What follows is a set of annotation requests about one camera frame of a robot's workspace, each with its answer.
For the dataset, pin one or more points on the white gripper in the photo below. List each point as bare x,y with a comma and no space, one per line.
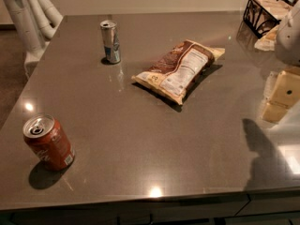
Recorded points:
289,37

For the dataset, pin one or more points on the red coke can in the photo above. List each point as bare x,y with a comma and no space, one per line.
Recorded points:
47,139

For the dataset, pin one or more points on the brown chip bag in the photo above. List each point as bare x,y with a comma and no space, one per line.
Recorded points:
172,75

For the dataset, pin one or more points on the silver blue slim can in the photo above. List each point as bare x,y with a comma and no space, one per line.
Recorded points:
110,41

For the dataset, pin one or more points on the black wire basket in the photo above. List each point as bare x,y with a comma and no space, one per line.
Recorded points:
263,15

